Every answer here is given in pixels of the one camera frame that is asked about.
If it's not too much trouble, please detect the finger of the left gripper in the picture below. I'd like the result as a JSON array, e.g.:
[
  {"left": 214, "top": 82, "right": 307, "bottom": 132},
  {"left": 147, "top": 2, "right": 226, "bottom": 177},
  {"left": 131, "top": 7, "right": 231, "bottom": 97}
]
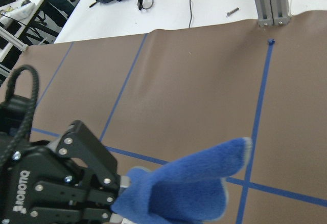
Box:
[
  {"left": 84, "top": 206, "right": 133, "bottom": 223},
  {"left": 54, "top": 120, "right": 131, "bottom": 191}
]

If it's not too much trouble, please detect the blue microfiber towel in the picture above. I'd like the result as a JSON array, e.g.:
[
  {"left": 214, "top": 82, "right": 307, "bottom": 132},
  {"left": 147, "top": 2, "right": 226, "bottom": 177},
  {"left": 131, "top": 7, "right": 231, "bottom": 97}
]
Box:
[{"left": 111, "top": 137, "right": 252, "bottom": 223}]

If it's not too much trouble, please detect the metal bolt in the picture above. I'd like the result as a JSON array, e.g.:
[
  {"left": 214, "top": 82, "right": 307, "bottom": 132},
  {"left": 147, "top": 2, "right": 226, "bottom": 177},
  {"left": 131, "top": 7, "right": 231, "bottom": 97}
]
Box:
[{"left": 226, "top": 7, "right": 239, "bottom": 17}]

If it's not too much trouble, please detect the left black braided cable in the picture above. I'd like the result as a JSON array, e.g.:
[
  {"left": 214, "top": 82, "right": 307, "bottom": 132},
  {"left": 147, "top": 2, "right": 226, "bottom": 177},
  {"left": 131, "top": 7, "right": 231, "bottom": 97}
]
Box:
[{"left": 0, "top": 64, "right": 40, "bottom": 168}]

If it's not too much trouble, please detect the black strap gadget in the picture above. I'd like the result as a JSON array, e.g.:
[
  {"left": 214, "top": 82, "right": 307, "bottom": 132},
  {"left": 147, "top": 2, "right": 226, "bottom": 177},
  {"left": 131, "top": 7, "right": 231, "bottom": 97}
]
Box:
[{"left": 137, "top": 0, "right": 154, "bottom": 11}]

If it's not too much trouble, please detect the thin black table cable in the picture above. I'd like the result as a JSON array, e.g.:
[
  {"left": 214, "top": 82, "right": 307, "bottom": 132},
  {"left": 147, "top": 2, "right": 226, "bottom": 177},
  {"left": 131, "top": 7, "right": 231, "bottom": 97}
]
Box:
[{"left": 183, "top": 0, "right": 193, "bottom": 29}]

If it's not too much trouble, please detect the aluminium frame post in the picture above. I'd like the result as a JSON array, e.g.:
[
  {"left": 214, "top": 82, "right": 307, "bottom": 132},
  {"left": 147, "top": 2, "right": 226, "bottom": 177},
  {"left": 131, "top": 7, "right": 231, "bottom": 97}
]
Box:
[{"left": 254, "top": 0, "right": 291, "bottom": 27}]

